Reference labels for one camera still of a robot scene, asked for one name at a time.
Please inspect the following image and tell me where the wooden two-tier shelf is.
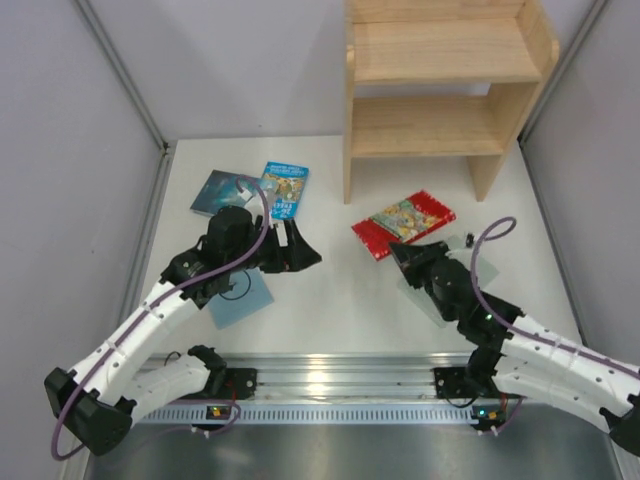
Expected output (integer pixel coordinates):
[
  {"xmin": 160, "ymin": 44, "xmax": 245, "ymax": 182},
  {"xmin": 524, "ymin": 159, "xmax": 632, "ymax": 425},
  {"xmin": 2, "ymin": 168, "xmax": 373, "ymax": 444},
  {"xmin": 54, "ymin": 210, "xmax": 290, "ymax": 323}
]
[{"xmin": 343, "ymin": 1, "xmax": 560, "ymax": 200}]

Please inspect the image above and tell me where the dark blue ocean book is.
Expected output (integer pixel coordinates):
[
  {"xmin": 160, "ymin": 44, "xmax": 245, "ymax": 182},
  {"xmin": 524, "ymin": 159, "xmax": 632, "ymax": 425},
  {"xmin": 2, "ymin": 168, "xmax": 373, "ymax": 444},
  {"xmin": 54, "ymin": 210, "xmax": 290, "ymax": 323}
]
[{"xmin": 190, "ymin": 170, "xmax": 269, "ymax": 216}]

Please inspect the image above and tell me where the left aluminium frame post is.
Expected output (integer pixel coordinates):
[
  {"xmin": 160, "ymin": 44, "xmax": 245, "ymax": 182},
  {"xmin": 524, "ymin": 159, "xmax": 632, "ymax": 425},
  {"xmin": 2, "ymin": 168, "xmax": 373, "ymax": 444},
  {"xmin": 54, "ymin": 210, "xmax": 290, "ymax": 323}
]
[{"xmin": 72, "ymin": 1, "xmax": 175, "ymax": 326}]

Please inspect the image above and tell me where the red illustrated book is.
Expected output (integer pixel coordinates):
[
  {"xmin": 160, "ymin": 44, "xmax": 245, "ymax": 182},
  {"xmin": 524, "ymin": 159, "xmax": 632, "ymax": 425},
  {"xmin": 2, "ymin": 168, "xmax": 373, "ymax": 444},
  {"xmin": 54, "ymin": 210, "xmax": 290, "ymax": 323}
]
[{"xmin": 351, "ymin": 190, "xmax": 456, "ymax": 261}]

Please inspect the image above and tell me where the aluminium frame post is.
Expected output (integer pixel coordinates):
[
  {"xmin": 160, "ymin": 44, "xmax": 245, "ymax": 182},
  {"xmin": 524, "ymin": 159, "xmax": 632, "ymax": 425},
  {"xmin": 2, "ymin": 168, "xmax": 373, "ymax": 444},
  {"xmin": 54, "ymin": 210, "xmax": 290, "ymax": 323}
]
[
  {"xmin": 72, "ymin": 1, "xmax": 175, "ymax": 326},
  {"xmin": 517, "ymin": 0, "xmax": 610, "ymax": 341}
]

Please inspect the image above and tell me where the right aluminium frame post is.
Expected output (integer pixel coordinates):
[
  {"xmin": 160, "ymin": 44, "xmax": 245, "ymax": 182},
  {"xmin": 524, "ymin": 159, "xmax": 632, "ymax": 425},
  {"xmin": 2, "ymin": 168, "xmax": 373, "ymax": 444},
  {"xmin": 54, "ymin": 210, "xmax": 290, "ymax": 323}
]
[{"xmin": 517, "ymin": 0, "xmax": 610, "ymax": 341}]

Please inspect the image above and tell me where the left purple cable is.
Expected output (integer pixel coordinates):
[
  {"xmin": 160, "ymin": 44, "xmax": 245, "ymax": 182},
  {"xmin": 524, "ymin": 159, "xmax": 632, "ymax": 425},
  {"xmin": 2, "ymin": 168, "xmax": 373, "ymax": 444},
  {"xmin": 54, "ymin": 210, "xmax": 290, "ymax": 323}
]
[{"xmin": 52, "ymin": 174, "xmax": 277, "ymax": 461}]

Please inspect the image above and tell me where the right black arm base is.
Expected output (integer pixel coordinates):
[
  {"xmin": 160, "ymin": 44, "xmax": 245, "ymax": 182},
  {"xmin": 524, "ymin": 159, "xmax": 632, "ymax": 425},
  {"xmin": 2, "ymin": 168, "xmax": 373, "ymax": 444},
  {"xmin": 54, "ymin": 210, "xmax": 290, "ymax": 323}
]
[{"xmin": 432, "ymin": 366, "xmax": 479, "ymax": 401}]

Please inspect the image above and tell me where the aluminium mounting rail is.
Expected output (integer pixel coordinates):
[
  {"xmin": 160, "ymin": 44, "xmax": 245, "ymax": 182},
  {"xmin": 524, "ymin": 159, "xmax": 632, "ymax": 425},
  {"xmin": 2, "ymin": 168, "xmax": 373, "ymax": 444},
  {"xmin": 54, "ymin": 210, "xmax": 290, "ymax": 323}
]
[{"xmin": 222, "ymin": 353, "xmax": 468, "ymax": 403}]

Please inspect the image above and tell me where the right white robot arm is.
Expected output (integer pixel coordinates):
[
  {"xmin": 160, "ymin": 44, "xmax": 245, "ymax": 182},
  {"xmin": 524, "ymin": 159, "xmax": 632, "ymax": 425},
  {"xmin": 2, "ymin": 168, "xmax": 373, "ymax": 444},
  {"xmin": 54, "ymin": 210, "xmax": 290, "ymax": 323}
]
[{"xmin": 390, "ymin": 242, "xmax": 639, "ymax": 455}]

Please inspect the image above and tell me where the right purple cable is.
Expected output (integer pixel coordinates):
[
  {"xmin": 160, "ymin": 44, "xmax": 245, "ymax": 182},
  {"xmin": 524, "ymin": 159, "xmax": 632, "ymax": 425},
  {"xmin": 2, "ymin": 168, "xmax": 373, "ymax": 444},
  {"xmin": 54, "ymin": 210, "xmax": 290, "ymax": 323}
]
[{"xmin": 469, "ymin": 216, "xmax": 640, "ymax": 436}]

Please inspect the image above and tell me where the purple cable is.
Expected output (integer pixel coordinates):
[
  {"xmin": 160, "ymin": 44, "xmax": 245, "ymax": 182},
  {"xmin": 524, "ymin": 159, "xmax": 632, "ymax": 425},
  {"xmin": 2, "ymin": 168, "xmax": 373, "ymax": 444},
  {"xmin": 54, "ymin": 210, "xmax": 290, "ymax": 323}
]
[
  {"xmin": 52, "ymin": 174, "xmax": 277, "ymax": 461},
  {"xmin": 469, "ymin": 216, "xmax": 640, "ymax": 436}
]

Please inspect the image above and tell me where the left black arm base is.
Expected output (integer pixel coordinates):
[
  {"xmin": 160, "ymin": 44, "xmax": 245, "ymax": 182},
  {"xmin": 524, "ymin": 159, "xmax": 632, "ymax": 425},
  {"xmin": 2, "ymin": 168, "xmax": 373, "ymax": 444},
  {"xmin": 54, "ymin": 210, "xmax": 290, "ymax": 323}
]
[{"xmin": 209, "ymin": 368, "xmax": 258, "ymax": 400}]

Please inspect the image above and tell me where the bright blue illustrated book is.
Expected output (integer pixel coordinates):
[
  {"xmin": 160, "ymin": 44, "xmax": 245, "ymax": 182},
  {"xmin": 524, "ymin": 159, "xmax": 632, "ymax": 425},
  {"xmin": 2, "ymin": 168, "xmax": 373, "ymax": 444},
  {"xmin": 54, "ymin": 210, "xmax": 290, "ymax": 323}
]
[{"xmin": 262, "ymin": 161, "xmax": 309, "ymax": 220}]

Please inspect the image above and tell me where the light blue Gatsby book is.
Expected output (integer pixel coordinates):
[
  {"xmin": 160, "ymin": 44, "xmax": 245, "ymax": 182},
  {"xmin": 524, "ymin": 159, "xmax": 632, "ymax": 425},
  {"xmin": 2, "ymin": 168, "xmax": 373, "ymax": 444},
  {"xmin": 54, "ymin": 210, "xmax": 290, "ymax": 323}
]
[{"xmin": 208, "ymin": 269, "xmax": 273, "ymax": 330}]

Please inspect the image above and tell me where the slotted grey cable duct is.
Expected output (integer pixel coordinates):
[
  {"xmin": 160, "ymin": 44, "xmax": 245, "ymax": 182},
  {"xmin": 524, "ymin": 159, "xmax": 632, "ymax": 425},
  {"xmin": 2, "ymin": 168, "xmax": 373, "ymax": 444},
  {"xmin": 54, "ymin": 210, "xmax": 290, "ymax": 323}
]
[{"xmin": 141, "ymin": 403, "xmax": 504, "ymax": 426}]

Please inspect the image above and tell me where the pale green Great Gatsby book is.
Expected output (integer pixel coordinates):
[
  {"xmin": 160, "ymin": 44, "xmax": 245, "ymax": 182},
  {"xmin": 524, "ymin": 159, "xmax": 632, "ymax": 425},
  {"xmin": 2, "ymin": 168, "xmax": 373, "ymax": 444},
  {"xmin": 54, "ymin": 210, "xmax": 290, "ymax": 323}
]
[{"xmin": 397, "ymin": 235, "xmax": 499, "ymax": 328}]

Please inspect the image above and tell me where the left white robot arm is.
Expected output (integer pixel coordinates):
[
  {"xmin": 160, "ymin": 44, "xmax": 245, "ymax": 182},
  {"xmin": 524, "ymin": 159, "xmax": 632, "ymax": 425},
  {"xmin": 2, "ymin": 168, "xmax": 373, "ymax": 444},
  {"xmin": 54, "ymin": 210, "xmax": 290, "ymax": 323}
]
[{"xmin": 44, "ymin": 207, "xmax": 322, "ymax": 461}]

